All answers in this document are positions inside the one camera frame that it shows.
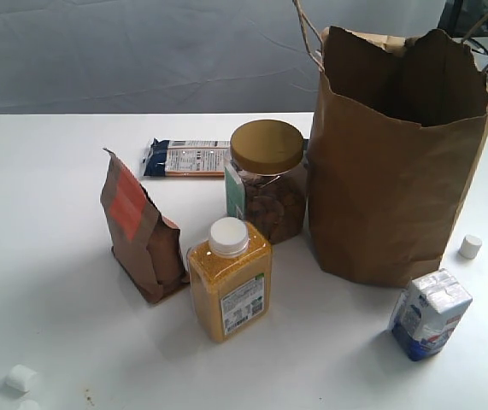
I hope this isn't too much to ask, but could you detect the blue white carton box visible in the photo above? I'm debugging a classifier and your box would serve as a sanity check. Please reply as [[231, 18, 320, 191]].
[[388, 268, 473, 361]]

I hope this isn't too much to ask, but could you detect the blue flat snack packet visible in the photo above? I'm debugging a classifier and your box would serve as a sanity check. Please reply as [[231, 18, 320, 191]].
[[141, 138, 230, 178]]

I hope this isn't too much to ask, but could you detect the small white cap right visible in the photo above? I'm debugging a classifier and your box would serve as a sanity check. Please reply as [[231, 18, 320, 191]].
[[458, 234, 483, 260]]

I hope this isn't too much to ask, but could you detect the gold-lidded clear nut jar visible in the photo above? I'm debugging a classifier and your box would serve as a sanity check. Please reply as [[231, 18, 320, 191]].
[[224, 119, 307, 244]]

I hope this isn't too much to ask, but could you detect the yellow grain plastic bottle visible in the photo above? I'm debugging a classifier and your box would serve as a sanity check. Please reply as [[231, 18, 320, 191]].
[[186, 217, 273, 343]]

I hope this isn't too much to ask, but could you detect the large brown paper bag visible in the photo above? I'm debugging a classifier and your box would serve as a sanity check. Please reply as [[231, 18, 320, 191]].
[[297, 10, 488, 287]]

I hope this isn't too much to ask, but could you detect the brown pouch with orange label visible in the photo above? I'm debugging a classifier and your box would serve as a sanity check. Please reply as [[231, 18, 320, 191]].
[[100, 149, 190, 304]]

